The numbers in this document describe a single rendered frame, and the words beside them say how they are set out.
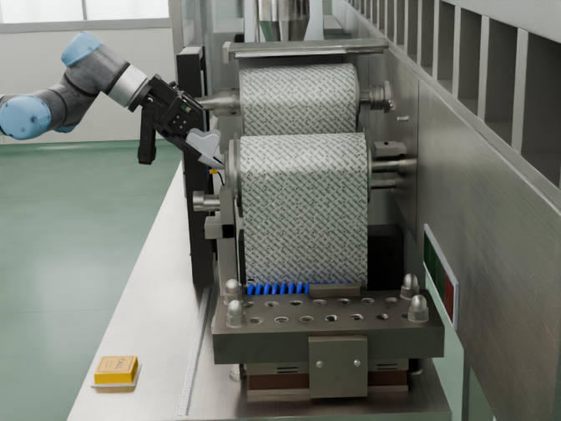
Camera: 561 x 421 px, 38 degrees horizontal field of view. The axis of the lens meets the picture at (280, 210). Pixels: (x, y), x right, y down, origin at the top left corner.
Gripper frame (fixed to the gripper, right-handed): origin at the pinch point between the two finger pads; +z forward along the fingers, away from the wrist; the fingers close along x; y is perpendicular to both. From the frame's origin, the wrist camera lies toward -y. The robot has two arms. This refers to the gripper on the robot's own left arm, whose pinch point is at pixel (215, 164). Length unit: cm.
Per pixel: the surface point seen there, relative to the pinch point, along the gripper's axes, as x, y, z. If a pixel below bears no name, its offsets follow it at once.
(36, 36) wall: 548, -145, -130
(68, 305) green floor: 214, -157, 8
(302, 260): -8.4, -2.6, 23.6
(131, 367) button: -19.5, -35.7, 8.9
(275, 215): -8.4, 1.3, 13.8
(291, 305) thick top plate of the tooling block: -17.6, -8.1, 25.1
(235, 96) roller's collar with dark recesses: 20.2, 9.7, -3.7
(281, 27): 63, 24, -2
